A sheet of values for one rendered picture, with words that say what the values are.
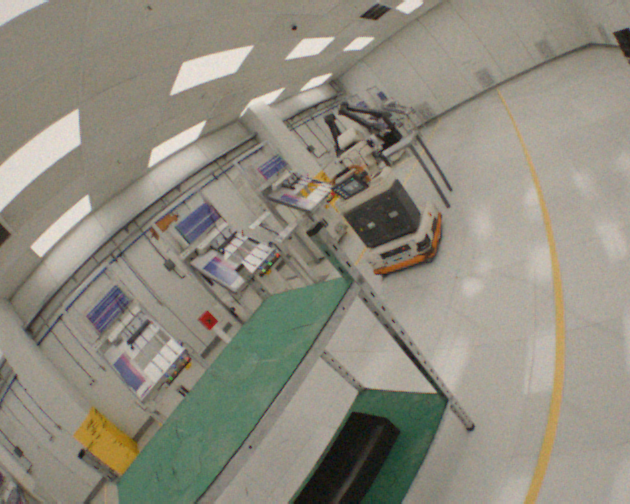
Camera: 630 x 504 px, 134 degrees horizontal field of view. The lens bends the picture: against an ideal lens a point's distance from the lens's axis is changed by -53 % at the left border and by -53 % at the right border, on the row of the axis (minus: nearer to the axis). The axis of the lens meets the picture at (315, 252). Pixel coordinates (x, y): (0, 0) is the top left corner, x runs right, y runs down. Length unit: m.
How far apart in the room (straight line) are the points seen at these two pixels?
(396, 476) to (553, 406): 0.69
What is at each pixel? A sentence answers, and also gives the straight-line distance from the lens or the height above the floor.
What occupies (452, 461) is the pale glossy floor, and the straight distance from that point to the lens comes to 1.33.
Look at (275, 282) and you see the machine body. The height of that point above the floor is 0.38.
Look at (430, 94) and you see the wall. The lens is 9.32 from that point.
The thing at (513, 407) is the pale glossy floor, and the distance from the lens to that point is 1.34.
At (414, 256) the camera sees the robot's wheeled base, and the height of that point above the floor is 0.12.
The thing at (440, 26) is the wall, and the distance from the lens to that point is 9.15.
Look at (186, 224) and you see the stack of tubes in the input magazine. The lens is 3.33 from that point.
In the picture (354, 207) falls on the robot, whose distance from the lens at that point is 2.36.
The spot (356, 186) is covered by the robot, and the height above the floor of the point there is 0.85.
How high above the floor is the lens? 1.21
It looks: 15 degrees down
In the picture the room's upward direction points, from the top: 40 degrees counter-clockwise
